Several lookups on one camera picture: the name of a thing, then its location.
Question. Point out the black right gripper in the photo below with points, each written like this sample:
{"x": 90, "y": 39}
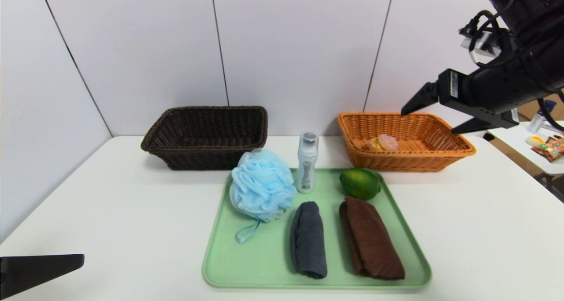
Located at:
{"x": 455, "y": 90}

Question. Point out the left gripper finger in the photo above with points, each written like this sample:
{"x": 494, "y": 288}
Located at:
{"x": 35, "y": 270}

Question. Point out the pink round bread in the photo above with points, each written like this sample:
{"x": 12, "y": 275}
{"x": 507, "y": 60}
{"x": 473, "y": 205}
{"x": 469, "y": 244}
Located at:
{"x": 387, "y": 141}

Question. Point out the small clear bottle silver cap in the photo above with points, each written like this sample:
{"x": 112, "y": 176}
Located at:
{"x": 306, "y": 164}

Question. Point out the grey towel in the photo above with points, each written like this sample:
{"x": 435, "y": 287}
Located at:
{"x": 308, "y": 241}

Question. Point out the light blue bath loofah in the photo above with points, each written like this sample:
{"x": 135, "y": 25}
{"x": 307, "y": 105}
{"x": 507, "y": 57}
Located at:
{"x": 262, "y": 186}

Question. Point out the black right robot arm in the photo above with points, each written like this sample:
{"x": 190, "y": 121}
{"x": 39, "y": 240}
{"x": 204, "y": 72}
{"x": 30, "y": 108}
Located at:
{"x": 537, "y": 1}

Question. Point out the orange wicker basket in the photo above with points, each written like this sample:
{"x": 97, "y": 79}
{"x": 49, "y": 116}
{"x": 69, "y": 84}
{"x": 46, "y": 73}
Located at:
{"x": 396, "y": 162}

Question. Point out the dark brown wicker basket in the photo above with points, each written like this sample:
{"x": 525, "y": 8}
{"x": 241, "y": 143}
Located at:
{"x": 207, "y": 157}

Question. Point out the small black object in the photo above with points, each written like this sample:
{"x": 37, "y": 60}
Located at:
{"x": 487, "y": 137}

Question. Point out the white side table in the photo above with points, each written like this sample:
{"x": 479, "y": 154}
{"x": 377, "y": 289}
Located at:
{"x": 511, "y": 138}

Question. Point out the light wooden cabinet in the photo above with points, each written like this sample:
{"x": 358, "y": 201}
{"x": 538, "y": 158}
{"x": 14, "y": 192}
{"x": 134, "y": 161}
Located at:
{"x": 526, "y": 111}

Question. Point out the clear bottle with blue cap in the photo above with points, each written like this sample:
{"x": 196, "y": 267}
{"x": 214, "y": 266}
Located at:
{"x": 537, "y": 122}

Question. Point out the yellow egg-shaped item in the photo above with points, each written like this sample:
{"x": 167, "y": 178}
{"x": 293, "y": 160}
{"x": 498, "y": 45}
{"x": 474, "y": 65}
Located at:
{"x": 534, "y": 141}

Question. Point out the silver tube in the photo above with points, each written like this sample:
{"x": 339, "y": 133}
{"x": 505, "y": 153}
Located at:
{"x": 553, "y": 129}

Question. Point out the orange snack packet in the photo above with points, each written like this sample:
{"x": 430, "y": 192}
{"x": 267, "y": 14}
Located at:
{"x": 551, "y": 151}

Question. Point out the green lime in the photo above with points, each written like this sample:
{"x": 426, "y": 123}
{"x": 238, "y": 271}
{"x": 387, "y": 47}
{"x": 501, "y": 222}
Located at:
{"x": 359, "y": 184}

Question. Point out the brown rolled towel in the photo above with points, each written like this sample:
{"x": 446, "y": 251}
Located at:
{"x": 370, "y": 241}

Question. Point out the light green plastic tray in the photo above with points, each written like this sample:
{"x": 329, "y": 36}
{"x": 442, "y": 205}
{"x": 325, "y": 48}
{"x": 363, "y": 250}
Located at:
{"x": 264, "y": 261}

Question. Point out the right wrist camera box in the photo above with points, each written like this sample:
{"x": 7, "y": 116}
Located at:
{"x": 484, "y": 43}

